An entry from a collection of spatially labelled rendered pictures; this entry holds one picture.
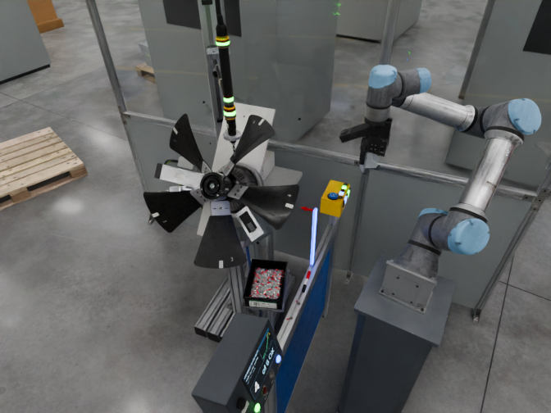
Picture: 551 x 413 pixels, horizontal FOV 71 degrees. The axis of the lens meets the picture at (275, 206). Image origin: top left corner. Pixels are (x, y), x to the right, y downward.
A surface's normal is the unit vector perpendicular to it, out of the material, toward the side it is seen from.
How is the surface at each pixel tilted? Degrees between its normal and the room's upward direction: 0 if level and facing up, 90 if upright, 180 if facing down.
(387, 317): 0
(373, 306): 0
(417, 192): 90
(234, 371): 15
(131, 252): 0
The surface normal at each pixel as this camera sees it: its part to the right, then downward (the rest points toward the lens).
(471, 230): 0.19, 0.18
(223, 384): -0.26, -0.80
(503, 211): -0.39, 0.61
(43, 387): -0.02, -0.76
